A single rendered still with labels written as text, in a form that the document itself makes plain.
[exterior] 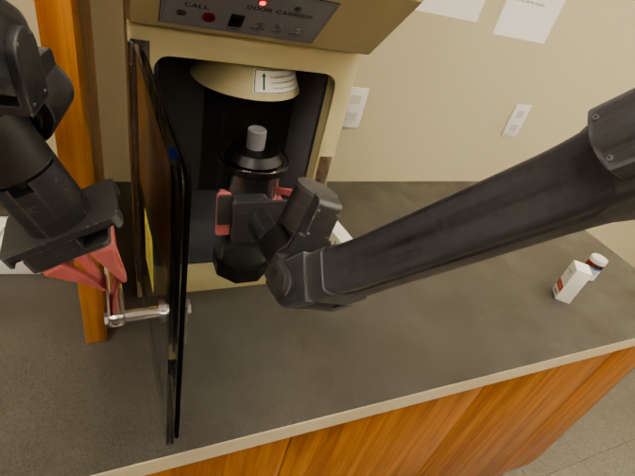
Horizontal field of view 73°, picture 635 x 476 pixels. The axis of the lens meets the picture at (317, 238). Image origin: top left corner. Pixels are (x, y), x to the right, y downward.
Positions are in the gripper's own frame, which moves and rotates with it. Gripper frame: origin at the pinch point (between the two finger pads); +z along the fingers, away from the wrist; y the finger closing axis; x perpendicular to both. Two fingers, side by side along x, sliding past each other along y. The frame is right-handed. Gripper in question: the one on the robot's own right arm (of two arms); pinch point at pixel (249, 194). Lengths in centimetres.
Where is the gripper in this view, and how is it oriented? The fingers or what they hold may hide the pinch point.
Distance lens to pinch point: 70.9
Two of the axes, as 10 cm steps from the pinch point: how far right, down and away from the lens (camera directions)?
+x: -1.6, 8.5, 5.1
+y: -9.0, 0.8, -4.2
